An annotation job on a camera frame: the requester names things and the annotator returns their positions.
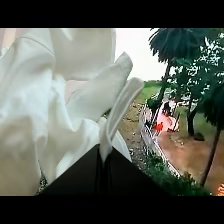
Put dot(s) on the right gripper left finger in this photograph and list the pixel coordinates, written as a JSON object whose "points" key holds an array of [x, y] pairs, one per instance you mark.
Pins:
{"points": [[80, 176]]}

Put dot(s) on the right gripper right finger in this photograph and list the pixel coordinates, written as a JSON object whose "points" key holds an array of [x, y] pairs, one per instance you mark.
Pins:
{"points": [[130, 178]]}

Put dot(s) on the white shirt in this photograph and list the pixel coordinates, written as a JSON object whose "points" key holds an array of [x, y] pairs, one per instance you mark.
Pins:
{"points": [[36, 100]]}

